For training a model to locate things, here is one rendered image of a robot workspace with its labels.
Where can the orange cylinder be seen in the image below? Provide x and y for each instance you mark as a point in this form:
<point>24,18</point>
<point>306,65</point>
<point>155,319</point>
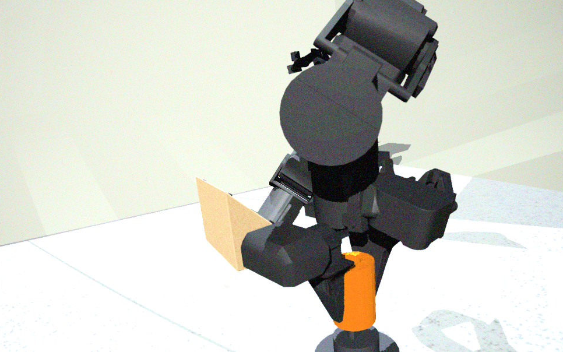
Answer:
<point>359,293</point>

